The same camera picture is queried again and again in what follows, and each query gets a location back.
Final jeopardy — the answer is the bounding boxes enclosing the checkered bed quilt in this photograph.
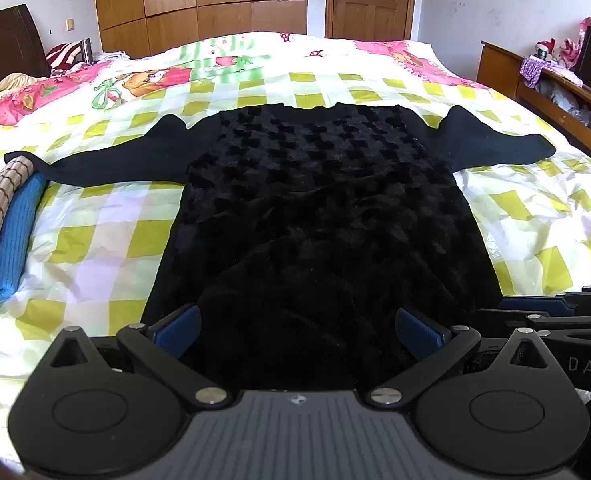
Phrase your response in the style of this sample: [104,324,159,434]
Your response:
[0,32,591,460]

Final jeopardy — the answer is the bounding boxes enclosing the metal flask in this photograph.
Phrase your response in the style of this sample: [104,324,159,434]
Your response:
[80,38,94,65]

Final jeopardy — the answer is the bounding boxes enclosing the yellow pillow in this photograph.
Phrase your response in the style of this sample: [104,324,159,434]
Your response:
[0,73,38,98]

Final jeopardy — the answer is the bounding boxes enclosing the wooden wardrobe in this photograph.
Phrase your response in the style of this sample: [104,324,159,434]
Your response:
[95,0,307,58]

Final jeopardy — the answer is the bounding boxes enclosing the dark wooden headboard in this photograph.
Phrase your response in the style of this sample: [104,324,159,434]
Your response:
[0,3,50,81]

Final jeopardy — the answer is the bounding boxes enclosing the blue folded garment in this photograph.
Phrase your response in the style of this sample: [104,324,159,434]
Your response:
[0,174,47,303]

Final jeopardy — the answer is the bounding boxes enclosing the red white striped cloth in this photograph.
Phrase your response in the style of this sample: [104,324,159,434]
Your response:
[45,41,82,70]

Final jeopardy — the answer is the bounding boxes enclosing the pink cloth on television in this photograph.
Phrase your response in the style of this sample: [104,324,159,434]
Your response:
[559,16,591,70]

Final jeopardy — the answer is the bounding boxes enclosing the purple cloth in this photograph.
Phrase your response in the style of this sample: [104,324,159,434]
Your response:
[519,56,557,89]

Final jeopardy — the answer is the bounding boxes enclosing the wooden side cabinet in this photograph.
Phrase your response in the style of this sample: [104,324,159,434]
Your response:
[477,41,591,155]

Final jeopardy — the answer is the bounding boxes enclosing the black sweater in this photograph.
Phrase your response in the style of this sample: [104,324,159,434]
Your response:
[32,104,555,390]

